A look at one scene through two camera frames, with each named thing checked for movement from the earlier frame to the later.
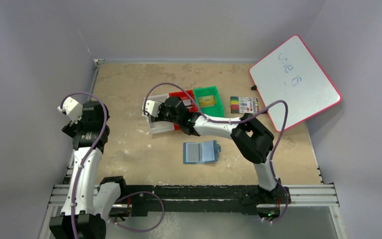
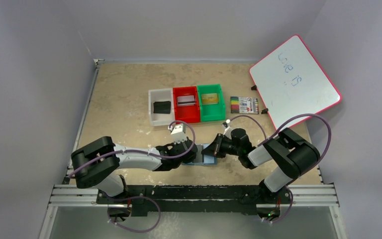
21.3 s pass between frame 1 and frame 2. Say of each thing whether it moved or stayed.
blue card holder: stayed
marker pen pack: stayed
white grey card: stayed
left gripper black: moved
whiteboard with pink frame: stayed
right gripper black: moved
